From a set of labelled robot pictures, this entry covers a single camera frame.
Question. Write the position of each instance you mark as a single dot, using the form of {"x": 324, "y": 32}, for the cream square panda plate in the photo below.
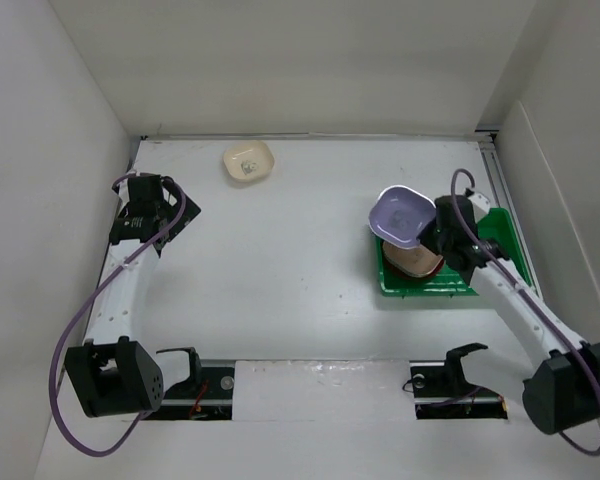
{"x": 249, "y": 161}

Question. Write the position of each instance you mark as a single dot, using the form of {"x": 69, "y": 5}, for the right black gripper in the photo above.
{"x": 426, "y": 238}

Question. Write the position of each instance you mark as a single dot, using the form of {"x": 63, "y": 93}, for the purple square panda plate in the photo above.
{"x": 400, "y": 215}

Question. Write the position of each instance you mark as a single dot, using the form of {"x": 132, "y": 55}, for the pink square panda plate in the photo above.
{"x": 418, "y": 262}

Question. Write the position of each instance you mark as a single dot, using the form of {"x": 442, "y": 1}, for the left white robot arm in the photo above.
{"x": 111, "y": 372}

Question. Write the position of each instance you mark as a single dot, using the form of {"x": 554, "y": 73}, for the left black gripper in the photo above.
{"x": 189, "y": 212}

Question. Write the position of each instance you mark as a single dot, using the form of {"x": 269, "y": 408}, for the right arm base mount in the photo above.
{"x": 441, "y": 391}

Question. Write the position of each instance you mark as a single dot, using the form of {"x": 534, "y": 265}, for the red round scalloped plate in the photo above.
{"x": 401, "y": 276}

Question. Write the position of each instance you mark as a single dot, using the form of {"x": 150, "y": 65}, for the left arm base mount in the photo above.
{"x": 195, "y": 390}

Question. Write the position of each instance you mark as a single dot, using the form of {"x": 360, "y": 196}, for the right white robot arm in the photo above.
{"x": 561, "y": 387}

